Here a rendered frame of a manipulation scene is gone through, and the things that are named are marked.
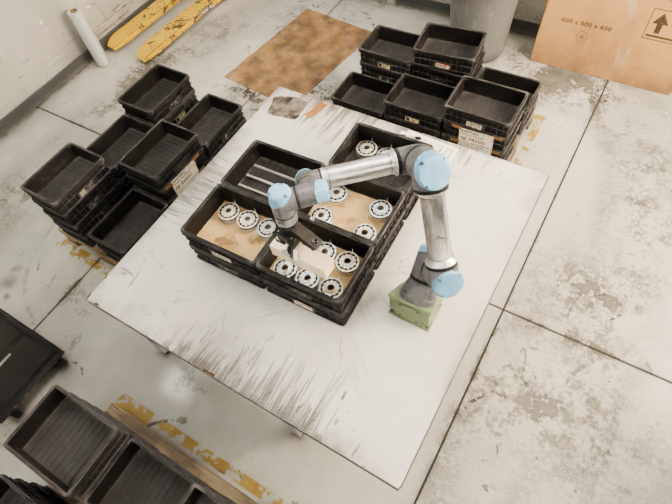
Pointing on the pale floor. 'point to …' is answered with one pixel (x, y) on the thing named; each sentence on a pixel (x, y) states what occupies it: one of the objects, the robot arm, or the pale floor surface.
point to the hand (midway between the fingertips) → (301, 254)
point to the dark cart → (22, 362)
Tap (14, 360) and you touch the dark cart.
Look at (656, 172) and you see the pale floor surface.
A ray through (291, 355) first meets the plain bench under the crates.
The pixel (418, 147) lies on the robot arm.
